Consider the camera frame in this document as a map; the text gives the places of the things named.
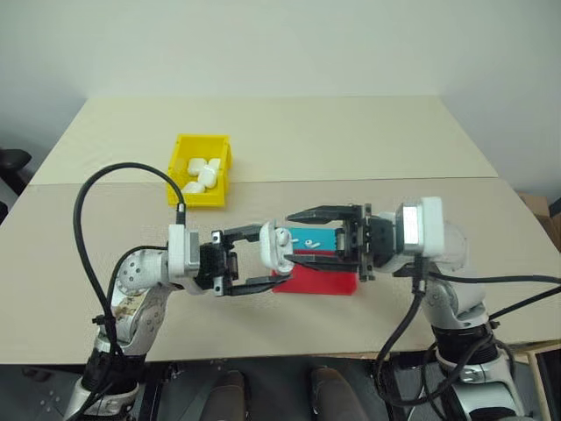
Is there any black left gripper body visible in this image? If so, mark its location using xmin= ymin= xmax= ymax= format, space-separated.
xmin=195 ymin=230 xmax=240 ymax=298

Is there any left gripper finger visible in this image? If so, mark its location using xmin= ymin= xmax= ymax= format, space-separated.
xmin=222 ymin=223 xmax=265 ymax=247
xmin=227 ymin=275 xmax=295 ymax=299

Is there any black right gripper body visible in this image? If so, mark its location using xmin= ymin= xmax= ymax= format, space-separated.
xmin=334 ymin=202 xmax=398 ymax=282

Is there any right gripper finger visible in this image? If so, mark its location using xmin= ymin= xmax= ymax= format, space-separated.
xmin=287 ymin=203 xmax=354 ymax=227
xmin=287 ymin=253 xmax=365 ymax=275

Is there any yellow plastic bin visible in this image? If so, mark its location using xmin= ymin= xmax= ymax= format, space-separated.
xmin=165 ymin=132 xmax=234 ymax=209

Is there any teal earbud holder block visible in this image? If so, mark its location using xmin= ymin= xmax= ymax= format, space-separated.
xmin=287 ymin=226 xmax=339 ymax=254

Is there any red plastic stand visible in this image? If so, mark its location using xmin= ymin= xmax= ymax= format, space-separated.
xmin=271 ymin=249 xmax=359 ymax=296

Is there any brown cardboard box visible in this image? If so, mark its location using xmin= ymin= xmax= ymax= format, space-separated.
xmin=515 ymin=189 xmax=561 ymax=254

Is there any black office chair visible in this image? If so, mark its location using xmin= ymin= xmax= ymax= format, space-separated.
xmin=0 ymin=147 xmax=34 ymax=212

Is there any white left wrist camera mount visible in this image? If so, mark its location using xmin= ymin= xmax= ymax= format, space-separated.
xmin=167 ymin=224 xmax=203 ymax=279

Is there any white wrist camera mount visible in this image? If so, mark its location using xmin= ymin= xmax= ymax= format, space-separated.
xmin=167 ymin=224 xmax=203 ymax=279
xmin=395 ymin=196 xmax=445 ymax=258

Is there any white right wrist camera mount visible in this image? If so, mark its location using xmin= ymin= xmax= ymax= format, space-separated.
xmin=395 ymin=196 xmax=445 ymax=258

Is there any thick black hanging cable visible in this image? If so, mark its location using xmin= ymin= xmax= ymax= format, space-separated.
xmin=375 ymin=257 xmax=439 ymax=407

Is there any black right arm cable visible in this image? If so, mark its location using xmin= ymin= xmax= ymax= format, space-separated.
xmin=425 ymin=270 xmax=561 ymax=322

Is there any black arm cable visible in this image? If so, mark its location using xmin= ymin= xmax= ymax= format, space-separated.
xmin=73 ymin=162 xmax=188 ymax=366
xmin=425 ymin=270 xmax=561 ymax=322

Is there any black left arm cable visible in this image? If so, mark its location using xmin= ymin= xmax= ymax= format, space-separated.
xmin=73 ymin=162 xmax=188 ymax=366

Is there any light wooden frame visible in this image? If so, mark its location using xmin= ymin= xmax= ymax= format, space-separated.
xmin=503 ymin=339 xmax=561 ymax=421

